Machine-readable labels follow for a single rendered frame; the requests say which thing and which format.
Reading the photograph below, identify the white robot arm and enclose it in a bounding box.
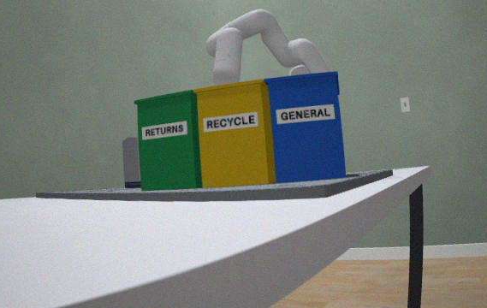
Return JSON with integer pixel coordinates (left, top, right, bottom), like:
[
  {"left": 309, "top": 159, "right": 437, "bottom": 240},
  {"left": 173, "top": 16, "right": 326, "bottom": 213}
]
[{"left": 206, "top": 9, "right": 330, "bottom": 86}]

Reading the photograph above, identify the yellow recycle bin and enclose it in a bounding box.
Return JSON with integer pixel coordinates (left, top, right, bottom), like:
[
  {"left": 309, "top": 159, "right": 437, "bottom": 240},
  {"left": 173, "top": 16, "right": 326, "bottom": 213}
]
[{"left": 193, "top": 80, "right": 276, "bottom": 188}]

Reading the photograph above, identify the green returns bin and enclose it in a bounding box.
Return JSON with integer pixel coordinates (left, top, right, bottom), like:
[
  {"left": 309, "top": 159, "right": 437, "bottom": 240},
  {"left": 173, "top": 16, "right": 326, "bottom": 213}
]
[{"left": 134, "top": 90, "right": 203, "bottom": 191}]

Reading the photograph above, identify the blue bin labelled general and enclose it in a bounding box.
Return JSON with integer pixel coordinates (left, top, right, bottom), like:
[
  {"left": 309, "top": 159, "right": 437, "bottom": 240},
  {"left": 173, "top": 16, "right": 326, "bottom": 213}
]
[{"left": 264, "top": 71, "right": 346, "bottom": 183}]

